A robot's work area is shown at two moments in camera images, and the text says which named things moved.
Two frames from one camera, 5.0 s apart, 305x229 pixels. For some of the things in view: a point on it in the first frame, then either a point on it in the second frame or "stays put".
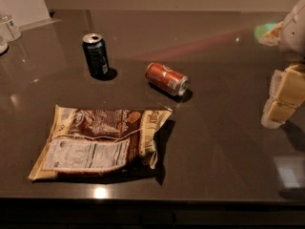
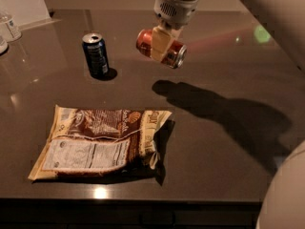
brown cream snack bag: [99, 141] stays put
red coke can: [167, 77] to [175, 56]
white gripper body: [294, 35] to [176, 11]
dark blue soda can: [97, 55] stays put
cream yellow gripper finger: [287, 93] to [162, 39]
